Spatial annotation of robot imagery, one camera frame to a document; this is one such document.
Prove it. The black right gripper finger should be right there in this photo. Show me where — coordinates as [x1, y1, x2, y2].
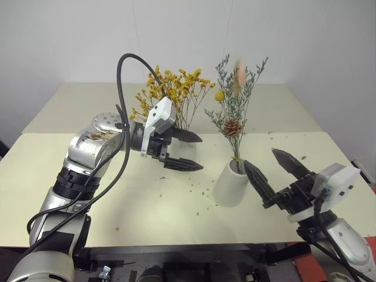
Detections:
[243, 160, 276, 204]
[271, 148, 310, 183]

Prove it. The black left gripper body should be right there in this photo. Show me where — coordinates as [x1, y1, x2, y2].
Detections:
[146, 129, 174, 163]

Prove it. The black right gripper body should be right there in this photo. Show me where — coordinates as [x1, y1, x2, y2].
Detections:
[262, 173, 318, 216]

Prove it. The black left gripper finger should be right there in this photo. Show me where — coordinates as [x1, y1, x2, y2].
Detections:
[163, 157, 204, 173]
[171, 126, 204, 145]

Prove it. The yellow dried flower bouquet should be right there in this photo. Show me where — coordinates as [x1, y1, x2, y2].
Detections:
[129, 65, 217, 132]

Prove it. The white ceramic vase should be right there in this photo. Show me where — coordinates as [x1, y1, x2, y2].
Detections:
[169, 129, 199, 166]
[212, 159, 251, 208]

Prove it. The green bouquet with pine cone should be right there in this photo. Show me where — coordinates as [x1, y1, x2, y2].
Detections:
[204, 53, 270, 174]

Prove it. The red flat object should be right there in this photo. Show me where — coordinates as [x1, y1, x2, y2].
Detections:
[293, 251, 327, 282]

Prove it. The dark rounded shape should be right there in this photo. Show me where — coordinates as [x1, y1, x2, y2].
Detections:
[137, 265, 166, 282]

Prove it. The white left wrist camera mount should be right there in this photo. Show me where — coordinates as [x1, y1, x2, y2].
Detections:
[140, 96, 177, 159]

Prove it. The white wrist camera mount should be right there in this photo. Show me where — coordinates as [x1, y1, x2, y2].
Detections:
[287, 163, 361, 224]
[140, 96, 177, 159]

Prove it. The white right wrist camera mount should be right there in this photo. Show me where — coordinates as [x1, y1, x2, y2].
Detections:
[287, 163, 361, 224]

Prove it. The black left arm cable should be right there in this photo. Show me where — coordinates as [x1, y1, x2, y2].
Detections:
[26, 53, 167, 246]

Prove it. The black table frame bar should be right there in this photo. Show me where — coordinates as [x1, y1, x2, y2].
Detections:
[73, 243, 312, 267]

